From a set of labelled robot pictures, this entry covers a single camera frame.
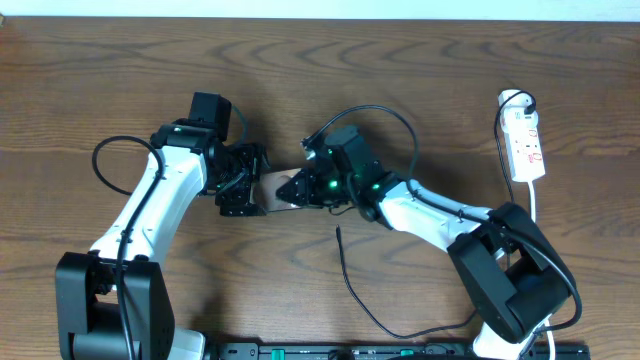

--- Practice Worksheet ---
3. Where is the white power strip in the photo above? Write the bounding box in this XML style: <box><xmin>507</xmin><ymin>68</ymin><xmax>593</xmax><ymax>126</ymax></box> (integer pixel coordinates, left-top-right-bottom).
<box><xmin>498</xmin><ymin>89</ymin><xmax>546</xmax><ymax>183</ymax></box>

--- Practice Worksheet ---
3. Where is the black charger cable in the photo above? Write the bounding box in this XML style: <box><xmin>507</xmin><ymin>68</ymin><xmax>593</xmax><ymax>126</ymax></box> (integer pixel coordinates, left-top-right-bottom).
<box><xmin>334</xmin><ymin>89</ymin><xmax>538</xmax><ymax>340</ymax></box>

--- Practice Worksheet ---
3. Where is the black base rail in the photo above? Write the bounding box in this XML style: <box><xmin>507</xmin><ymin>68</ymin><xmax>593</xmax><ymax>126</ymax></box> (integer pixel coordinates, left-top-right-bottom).
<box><xmin>217</xmin><ymin>341</ymin><xmax>591</xmax><ymax>360</ymax></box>

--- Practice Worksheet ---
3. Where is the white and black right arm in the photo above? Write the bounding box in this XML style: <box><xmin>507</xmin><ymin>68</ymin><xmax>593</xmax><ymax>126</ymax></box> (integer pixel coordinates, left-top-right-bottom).
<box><xmin>275</xmin><ymin>126</ymin><xmax>577</xmax><ymax>359</ymax></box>

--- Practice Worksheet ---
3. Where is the silver Galaxy smartphone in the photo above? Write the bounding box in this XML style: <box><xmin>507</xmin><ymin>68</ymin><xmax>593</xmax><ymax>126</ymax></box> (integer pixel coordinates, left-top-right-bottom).
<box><xmin>252</xmin><ymin>168</ymin><xmax>300</xmax><ymax>212</ymax></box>

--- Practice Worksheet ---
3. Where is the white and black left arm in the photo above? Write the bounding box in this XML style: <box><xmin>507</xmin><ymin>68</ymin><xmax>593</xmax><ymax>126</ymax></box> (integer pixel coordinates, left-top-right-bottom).
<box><xmin>55</xmin><ymin>92</ymin><xmax>268</xmax><ymax>359</ymax></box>

